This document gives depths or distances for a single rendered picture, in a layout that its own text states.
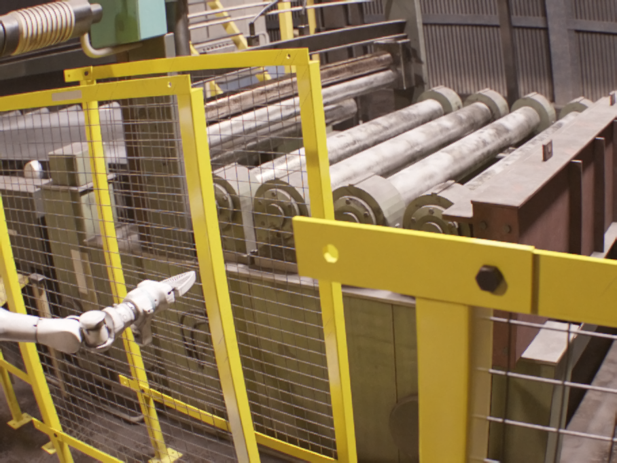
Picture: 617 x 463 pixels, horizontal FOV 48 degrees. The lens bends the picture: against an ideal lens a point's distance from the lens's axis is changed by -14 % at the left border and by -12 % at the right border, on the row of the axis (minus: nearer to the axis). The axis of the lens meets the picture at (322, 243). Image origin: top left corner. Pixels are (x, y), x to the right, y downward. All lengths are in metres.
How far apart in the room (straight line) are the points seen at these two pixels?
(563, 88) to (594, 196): 7.93
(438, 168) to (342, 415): 1.23
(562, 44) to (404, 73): 6.47
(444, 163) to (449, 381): 2.78
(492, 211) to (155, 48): 1.60
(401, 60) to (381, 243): 4.38
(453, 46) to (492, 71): 0.78
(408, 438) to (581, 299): 2.53
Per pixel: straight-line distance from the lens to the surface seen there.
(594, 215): 3.47
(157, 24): 3.17
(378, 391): 3.07
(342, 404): 2.56
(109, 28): 3.25
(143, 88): 2.03
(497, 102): 4.73
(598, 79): 11.70
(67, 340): 1.76
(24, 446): 4.01
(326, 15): 5.98
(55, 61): 7.51
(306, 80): 2.20
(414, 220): 2.70
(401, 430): 3.05
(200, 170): 1.95
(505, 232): 2.39
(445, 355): 0.62
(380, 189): 2.85
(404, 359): 2.92
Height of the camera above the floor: 2.05
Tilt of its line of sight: 20 degrees down
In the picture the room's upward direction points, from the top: 6 degrees counter-clockwise
